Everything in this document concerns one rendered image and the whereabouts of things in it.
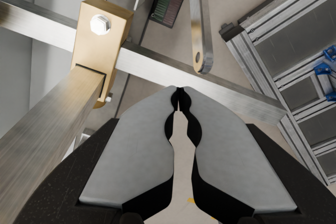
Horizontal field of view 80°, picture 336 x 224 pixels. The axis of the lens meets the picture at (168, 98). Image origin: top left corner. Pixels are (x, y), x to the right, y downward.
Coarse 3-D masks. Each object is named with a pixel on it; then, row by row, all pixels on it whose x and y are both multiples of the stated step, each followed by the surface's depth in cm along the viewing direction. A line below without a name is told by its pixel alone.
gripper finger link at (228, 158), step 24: (192, 96) 11; (192, 120) 9; (216, 120) 9; (240, 120) 9; (216, 144) 8; (240, 144) 8; (192, 168) 8; (216, 168) 7; (240, 168) 7; (264, 168) 7; (216, 192) 6; (240, 192) 6; (264, 192) 6; (216, 216) 7; (240, 216) 6
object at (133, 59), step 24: (0, 0) 22; (24, 0) 24; (0, 24) 23; (24, 24) 23; (48, 24) 23; (72, 24) 24; (72, 48) 24; (120, 48) 24; (144, 48) 27; (144, 72) 26; (168, 72) 26; (192, 72) 26; (216, 96) 28; (240, 96) 28; (264, 96) 30; (264, 120) 30
